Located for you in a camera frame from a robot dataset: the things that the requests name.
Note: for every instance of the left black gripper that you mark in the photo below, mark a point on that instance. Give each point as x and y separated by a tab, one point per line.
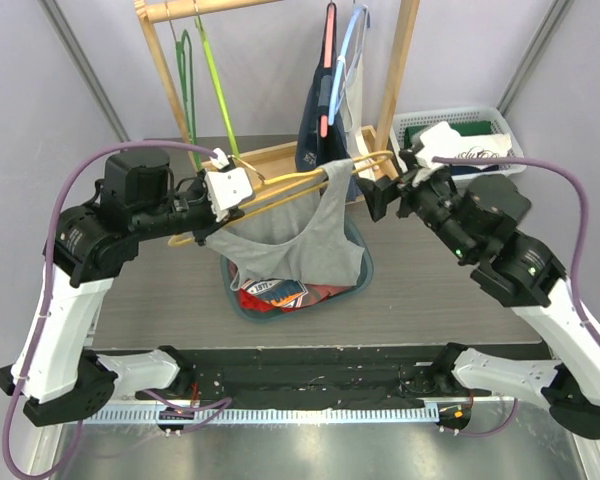
211	225

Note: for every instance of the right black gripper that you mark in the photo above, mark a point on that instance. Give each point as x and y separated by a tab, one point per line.
405	187

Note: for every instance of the yellow wooden hanger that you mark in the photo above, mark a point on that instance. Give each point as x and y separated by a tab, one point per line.
277	186

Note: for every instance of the grey tank top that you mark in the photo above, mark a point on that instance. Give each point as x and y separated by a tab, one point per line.
302	240

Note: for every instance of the lime green hanger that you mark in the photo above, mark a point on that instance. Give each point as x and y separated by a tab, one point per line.
217	85

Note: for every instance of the rust red printed tank top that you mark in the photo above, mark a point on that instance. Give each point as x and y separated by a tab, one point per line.
280	295

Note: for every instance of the dark green hanger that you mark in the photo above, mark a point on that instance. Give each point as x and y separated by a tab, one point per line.
185	66

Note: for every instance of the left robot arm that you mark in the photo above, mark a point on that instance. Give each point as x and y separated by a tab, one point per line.
136	200

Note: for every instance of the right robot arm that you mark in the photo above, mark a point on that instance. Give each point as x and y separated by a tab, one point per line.
480	225

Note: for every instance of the white tank top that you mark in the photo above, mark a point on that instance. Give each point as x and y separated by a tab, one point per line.
351	114

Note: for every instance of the navy tank top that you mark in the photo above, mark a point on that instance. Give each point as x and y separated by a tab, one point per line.
320	142

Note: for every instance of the light blue hanger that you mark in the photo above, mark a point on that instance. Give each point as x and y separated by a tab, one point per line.
348	59

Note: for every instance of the pink hanger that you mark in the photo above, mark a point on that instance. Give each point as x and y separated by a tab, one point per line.
326	68

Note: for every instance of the wooden clothes rack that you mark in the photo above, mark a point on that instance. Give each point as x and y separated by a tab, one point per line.
149	15

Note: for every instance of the green folded cloth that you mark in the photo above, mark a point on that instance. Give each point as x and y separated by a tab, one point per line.
470	129

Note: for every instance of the grey plastic basin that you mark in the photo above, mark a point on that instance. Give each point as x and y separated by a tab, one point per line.
352	233

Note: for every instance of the white printed folded cloth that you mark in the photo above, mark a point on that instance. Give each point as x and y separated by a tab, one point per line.
482	147

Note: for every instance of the navy folded cloth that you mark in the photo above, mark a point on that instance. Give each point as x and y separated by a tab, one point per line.
462	170

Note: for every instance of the white plastic basket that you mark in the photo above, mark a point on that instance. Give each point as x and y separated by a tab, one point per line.
460	115

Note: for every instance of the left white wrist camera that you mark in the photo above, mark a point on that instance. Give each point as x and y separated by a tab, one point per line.
227	185

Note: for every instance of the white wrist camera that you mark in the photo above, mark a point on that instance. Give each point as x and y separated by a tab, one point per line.
227	185
437	142

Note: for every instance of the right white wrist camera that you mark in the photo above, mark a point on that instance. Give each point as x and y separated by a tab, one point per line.
437	142

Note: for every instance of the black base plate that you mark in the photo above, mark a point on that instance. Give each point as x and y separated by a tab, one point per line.
352	378

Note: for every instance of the white slotted cable duct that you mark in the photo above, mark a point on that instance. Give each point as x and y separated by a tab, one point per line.
147	413

